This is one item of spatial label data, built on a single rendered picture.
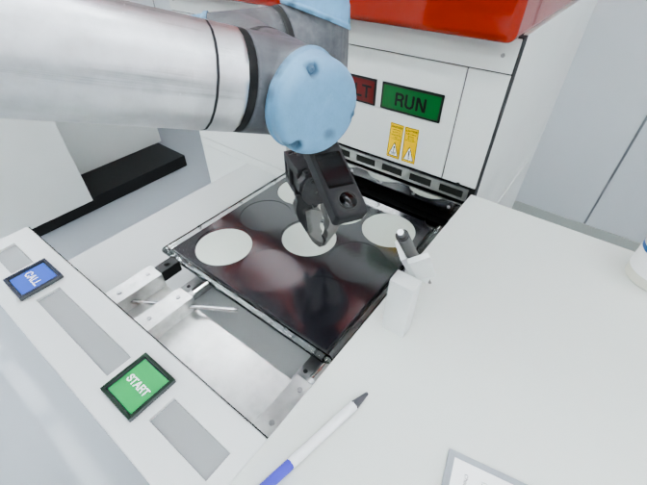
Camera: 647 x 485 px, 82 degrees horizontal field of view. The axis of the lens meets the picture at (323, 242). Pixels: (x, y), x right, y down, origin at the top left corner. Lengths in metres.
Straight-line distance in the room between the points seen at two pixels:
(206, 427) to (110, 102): 0.31
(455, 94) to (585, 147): 1.63
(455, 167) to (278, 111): 0.49
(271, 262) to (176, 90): 0.43
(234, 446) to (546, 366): 0.35
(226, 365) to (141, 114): 0.38
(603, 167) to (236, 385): 2.06
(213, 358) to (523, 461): 0.39
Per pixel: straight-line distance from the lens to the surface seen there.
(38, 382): 1.88
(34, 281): 0.66
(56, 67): 0.26
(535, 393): 0.48
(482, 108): 0.67
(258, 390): 0.53
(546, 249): 0.66
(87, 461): 1.62
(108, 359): 0.52
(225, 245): 0.69
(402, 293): 0.42
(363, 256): 0.66
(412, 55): 0.70
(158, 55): 0.27
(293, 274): 0.62
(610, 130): 2.23
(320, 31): 0.45
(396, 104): 0.73
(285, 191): 0.81
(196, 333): 0.60
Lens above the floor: 1.35
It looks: 41 degrees down
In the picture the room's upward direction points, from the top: straight up
